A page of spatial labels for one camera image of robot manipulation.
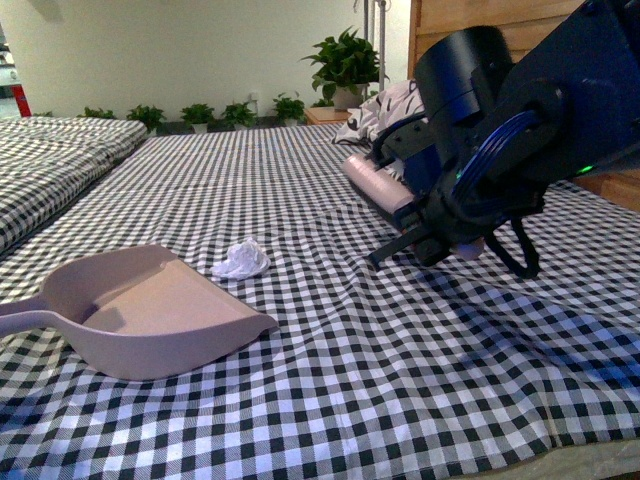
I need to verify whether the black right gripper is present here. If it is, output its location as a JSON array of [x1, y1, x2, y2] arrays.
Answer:
[[368, 119, 545, 266]]

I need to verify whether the beige hand brush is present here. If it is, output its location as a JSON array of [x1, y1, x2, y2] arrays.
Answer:
[[342, 154, 485, 265]]

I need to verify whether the pink plastic dustpan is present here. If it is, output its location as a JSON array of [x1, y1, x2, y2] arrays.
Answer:
[[1, 245, 277, 381]]

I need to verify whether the white cartoon print pillow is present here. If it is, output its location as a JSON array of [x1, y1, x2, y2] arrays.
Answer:
[[332, 80, 428, 146]]

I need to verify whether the black white checkered bedsheet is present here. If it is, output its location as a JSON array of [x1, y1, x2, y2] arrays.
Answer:
[[1, 126, 639, 479]]

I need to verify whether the small wooden side table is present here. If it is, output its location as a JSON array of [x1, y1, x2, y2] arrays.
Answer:
[[304, 107, 351, 125]]

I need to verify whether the crumpled white paper ball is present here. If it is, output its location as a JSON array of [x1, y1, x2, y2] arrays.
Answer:
[[211, 237, 271, 280]]

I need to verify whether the small potted plant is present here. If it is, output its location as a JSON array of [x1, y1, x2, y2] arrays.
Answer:
[[181, 103, 215, 134], [222, 101, 257, 130], [126, 105, 166, 136], [273, 92, 305, 127]]

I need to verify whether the large potted green plant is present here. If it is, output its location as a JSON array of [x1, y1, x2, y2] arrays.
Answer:
[[303, 27, 382, 111]]

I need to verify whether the black looped cable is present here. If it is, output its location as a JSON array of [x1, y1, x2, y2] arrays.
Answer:
[[484, 214, 541, 280]]

